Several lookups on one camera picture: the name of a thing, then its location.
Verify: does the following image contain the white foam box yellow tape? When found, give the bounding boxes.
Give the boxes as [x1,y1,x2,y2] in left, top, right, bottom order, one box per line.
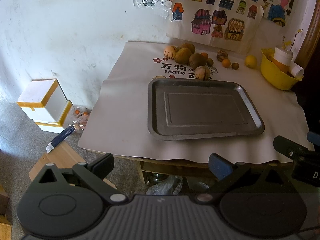
[17,79,67,123]
[35,100,74,134]

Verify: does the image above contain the house drawings paper poster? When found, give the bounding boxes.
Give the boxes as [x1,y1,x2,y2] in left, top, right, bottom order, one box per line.
[166,0,264,54]

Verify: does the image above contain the small orange tangerine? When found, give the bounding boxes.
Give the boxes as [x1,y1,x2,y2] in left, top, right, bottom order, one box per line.
[222,59,231,68]
[201,52,209,60]

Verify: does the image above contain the snack wrappers on floor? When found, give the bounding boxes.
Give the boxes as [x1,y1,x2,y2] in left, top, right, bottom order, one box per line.
[72,107,91,132]

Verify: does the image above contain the white cup in bowl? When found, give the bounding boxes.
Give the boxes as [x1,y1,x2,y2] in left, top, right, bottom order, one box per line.
[272,47,304,79]

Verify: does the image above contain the yellow lemon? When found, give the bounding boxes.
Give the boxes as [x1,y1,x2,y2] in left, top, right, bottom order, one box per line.
[245,55,258,68]

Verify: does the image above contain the white printed table mat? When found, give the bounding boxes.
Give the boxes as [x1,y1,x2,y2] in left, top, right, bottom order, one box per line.
[79,42,312,164]

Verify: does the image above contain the dark metal tray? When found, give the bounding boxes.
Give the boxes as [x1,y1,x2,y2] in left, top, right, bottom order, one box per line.
[148,79,265,141]

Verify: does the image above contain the yellow plastic bowl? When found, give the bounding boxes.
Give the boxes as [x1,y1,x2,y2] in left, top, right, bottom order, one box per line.
[260,48,303,90]

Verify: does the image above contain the wooden stool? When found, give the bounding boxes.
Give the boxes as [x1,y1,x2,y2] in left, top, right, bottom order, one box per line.
[29,141,116,189]

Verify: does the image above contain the blue white carton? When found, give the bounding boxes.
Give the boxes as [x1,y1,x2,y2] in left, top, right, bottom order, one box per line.
[46,125,75,153]

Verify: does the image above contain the brown kiwi fruit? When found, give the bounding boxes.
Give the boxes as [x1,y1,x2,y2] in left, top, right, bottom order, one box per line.
[177,43,196,54]
[174,48,192,64]
[189,53,207,70]

